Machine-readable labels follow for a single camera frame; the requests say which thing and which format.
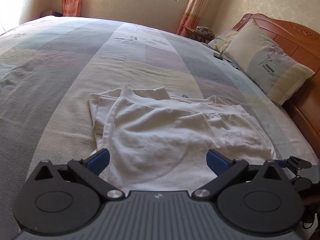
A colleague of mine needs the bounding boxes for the white printed sweatshirt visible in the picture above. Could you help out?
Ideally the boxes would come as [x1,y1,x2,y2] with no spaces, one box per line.
[89,86,276,193]

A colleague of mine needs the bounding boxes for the front pastel pillow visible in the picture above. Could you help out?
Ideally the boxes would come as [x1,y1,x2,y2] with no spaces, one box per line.
[223,20,315,106]

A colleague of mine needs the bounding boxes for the pastel pillow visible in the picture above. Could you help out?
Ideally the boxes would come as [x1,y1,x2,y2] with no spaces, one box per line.
[223,20,315,106]
[208,29,238,54]

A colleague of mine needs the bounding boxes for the patchwork pastel bed sheet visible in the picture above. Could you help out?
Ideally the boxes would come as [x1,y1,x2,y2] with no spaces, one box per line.
[1,16,317,239]

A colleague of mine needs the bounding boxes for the wooden headboard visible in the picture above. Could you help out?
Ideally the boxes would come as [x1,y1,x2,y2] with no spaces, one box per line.
[226,14,319,154]

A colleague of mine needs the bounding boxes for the rear pastel pillow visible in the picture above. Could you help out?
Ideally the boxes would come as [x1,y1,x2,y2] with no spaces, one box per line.
[208,29,238,54]

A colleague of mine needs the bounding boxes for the wooden bedside table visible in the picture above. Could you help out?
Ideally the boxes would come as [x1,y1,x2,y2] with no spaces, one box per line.
[183,25,213,43]

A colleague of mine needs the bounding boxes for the right orange striped curtain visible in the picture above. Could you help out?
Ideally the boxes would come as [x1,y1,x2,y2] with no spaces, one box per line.
[176,0,209,37]

